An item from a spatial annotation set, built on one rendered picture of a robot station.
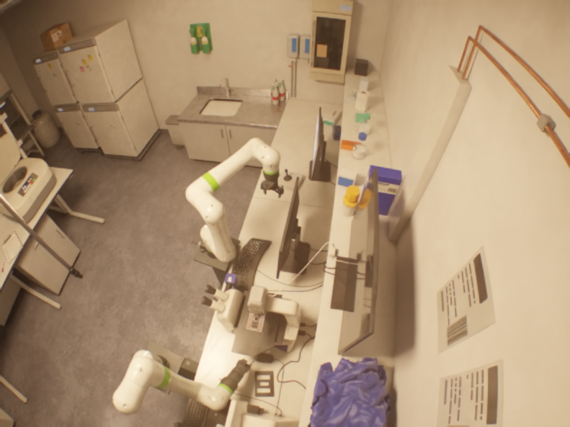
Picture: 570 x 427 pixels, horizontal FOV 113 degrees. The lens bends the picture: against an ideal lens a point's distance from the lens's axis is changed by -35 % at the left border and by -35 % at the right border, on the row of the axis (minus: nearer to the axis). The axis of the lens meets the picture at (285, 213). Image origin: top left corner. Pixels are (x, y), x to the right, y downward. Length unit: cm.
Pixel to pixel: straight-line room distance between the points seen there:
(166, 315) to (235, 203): 146
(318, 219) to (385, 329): 114
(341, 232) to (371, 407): 90
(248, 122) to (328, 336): 243
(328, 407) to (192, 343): 176
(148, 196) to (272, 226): 201
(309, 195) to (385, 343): 143
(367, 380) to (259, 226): 144
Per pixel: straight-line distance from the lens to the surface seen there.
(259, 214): 225
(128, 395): 130
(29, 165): 330
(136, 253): 331
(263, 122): 314
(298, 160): 266
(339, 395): 118
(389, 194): 156
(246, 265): 200
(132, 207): 375
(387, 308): 143
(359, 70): 311
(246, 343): 163
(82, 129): 464
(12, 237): 318
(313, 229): 217
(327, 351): 131
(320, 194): 239
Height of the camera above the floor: 254
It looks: 53 degrees down
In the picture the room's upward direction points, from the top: straight up
